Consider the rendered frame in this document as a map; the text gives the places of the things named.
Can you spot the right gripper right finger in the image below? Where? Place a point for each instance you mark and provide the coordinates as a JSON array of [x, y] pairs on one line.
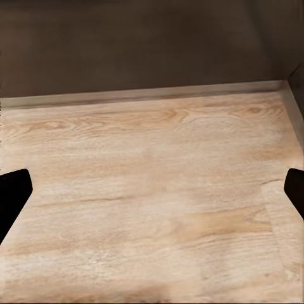
[[294, 189]]

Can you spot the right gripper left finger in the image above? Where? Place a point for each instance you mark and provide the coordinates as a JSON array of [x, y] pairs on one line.
[[15, 190]]

